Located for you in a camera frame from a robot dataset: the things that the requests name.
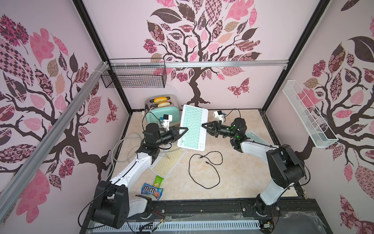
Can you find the green snack packet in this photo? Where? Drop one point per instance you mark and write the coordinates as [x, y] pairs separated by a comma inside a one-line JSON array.
[[158, 181]]

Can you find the white vented cable duct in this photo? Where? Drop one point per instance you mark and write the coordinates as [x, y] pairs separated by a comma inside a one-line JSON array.
[[180, 227]]

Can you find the white wire shelf basket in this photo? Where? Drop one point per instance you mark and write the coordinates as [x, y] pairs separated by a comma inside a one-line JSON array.
[[304, 102]]

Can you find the yellow wireless keyboard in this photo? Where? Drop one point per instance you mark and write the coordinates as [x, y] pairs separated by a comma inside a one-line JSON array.
[[167, 161]]

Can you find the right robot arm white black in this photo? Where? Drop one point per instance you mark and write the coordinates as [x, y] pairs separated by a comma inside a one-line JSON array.
[[285, 168]]

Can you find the blue m&m's candy bag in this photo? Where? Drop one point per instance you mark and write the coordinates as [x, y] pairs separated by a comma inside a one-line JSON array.
[[151, 190]]

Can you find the green wireless keyboard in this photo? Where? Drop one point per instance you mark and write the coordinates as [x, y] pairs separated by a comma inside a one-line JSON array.
[[193, 134]]

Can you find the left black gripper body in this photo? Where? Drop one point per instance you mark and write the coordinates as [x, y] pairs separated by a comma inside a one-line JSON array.
[[171, 136]]

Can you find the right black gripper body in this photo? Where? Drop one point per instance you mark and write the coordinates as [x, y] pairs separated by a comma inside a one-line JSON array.
[[215, 128]]

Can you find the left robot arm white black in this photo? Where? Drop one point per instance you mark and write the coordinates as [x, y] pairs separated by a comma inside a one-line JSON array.
[[131, 172]]

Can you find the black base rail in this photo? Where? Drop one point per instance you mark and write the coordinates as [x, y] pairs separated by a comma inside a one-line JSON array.
[[244, 206]]

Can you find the black wire basket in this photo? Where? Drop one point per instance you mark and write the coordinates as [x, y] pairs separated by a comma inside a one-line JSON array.
[[135, 73]]

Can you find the mint green toaster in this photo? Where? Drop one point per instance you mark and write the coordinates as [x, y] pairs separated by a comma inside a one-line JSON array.
[[153, 112]]

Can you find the yellow bread slice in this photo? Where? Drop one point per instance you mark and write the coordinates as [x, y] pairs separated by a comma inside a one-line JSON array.
[[159, 100]]

